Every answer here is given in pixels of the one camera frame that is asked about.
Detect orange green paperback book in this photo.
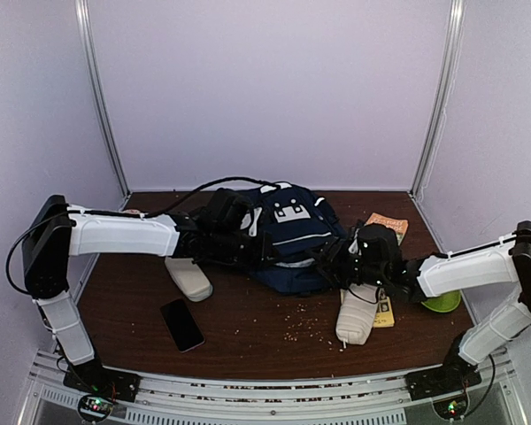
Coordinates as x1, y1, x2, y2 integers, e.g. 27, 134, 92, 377
366, 212, 409, 244

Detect navy blue student backpack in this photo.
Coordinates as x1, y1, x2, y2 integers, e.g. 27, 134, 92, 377
239, 182, 347, 295

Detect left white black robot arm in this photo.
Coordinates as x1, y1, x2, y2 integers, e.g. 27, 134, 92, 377
21, 189, 277, 393

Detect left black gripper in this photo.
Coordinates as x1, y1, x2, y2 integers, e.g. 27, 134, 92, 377
212, 227, 283, 268

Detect beige hard glasses case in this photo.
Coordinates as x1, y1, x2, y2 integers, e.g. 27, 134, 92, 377
165, 257, 213, 302

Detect black smartphone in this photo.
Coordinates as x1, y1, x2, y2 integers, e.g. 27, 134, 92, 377
160, 298, 205, 352

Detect beige fabric pencil pouch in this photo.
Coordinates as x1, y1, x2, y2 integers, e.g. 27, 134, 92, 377
335, 284, 379, 349

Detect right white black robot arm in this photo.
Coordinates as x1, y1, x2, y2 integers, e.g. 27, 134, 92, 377
311, 220, 531, 391

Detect left aluminium frame post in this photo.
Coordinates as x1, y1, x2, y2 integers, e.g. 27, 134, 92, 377
74, 0, 131, 197

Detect yellow paperback booklet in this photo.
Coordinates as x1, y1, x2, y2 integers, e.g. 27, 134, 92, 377
373, 290, 395, 328

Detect right aluminium frame post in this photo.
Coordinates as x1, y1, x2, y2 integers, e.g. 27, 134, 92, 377
411, 0, 466, 200

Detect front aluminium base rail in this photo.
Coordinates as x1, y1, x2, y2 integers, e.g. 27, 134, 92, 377
24, 349, 527, 425

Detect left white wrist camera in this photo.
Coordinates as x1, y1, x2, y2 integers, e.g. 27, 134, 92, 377
241, 207, 263, 237

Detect aluminium frame post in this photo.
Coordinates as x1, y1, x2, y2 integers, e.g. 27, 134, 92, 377
74, 0, 131, 197
411, 0, 466, 200

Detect lime green plate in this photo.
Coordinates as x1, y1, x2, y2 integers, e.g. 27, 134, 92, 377
421, 290, 462, 313

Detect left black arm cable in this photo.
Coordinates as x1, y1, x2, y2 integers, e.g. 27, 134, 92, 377
6, 175, 281, 296

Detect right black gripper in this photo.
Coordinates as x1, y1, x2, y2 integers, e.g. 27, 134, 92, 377
306, 236, 388, 290

